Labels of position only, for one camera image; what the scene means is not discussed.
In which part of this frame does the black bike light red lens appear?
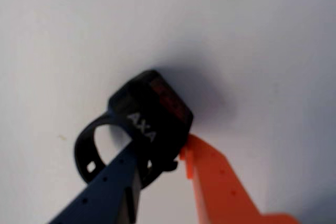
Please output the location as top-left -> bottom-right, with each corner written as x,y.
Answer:
73,69 -> 195,191

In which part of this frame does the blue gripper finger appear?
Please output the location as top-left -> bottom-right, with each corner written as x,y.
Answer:
48,141 -> 142,224

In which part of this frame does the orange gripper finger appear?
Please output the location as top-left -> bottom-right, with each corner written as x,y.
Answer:
180,134 -> 300,224

